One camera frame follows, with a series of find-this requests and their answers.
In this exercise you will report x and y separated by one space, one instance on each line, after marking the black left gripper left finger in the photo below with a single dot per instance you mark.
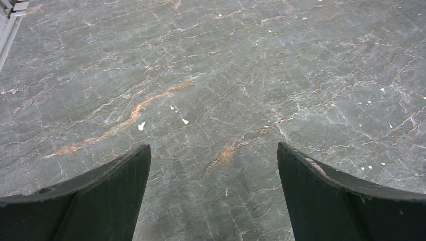
100 204

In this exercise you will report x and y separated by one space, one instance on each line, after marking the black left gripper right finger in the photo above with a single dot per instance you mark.
325 203

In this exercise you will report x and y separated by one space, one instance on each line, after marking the aluminium frame rail left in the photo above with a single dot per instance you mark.
12 13

